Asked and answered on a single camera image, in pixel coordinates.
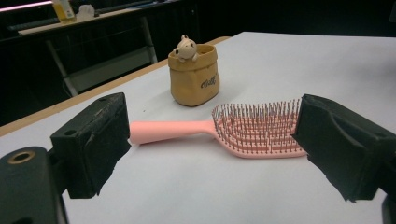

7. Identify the small brown cup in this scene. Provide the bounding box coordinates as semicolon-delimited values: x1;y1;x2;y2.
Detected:
167;43;220;107

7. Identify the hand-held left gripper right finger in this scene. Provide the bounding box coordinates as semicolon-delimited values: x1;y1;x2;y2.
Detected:
291;93;396;203

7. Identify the grey metal frame table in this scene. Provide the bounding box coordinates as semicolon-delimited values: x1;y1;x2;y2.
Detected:
6;7;160;97

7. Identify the pink light strip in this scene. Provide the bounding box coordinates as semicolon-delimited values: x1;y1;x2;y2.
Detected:
0;0;54;13

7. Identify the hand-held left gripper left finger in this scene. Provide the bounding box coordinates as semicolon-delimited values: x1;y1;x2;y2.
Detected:
49;91;132;200

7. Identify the yellow box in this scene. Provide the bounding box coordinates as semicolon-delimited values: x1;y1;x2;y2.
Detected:
51;0;77;22

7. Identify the beige bear toy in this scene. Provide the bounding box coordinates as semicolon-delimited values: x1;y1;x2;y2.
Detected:
173;34;199;63

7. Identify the white crumpled object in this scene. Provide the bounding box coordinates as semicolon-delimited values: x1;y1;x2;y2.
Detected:
76;4;96;21

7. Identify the pink hairbrush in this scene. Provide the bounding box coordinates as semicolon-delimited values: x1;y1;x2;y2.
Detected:
129;98;307;160

